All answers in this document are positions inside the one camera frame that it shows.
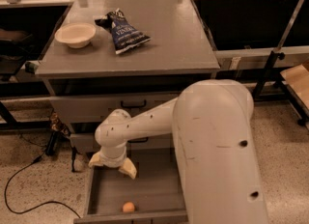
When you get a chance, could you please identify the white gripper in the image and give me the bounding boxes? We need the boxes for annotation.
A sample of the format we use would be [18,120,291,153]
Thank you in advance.
[88,144,137,180]

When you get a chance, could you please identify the orange fruit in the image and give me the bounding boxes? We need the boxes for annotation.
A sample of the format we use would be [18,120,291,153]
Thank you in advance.
[123,202,135,212]

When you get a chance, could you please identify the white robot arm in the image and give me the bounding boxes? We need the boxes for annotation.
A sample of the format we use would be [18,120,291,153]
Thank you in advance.
[89,80,268,224]

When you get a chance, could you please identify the grey middle drawer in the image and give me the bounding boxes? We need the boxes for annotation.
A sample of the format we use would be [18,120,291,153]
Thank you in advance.
[70,133,174,154]

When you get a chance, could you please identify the grey open bottom drawer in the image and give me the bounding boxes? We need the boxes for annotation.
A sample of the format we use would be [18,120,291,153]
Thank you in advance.
[74,148,187,224]

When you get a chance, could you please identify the grey top drawer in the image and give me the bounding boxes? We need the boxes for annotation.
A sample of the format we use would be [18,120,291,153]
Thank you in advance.
[50,92,178,123]

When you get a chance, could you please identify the grey drawer cabinet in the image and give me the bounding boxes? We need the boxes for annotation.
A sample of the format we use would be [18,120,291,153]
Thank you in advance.
[34,0,221,154]

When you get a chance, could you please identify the dark blue chip bag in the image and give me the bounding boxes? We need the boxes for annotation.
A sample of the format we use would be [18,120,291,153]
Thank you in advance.
[95,9,151,55]

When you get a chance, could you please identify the white bowl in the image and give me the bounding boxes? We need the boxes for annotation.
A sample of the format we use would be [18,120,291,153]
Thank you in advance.
[55,22,96,48]

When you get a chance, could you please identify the black chair at left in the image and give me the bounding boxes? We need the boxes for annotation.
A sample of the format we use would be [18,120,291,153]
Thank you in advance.
[0,29,34,81]

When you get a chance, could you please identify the black metal stand leg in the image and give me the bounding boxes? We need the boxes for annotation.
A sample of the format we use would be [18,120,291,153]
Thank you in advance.
[252,50,285,100]

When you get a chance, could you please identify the black floor cable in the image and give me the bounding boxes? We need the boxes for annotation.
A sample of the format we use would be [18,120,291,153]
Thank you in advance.
[3,130,81,219]

